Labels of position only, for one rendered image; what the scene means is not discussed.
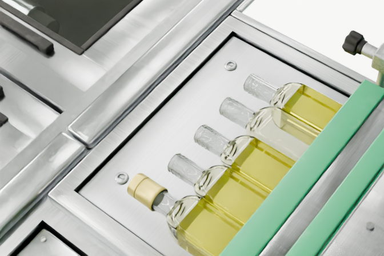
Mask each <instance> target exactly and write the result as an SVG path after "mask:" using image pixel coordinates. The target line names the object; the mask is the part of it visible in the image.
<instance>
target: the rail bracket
mask: <svg viewBox="0 0 384 256"><path fill-rule="evenodd" d="M342 48H343V50H344V51H345V52H347V53H349V54H351V55H353V56H355V55H356V54H359V55H364V56H366V57H368V58H370V59H372V63H371V67H372V68H373V69H375V70H377V71H378V76H377V81H376V85H378V86H380V87H382V88H384V43H382V44H381V45H380V47H379V48H377V47H375V46H373V45H371V44H369V43H368V41H366V40H365V38H364V37H363V35H362V34H361V33H359V32H357V31H355V30H351V31H350V32H349V34H348V35H347V36H346V37H345V41H344V43H343V45H342Z"/></svg>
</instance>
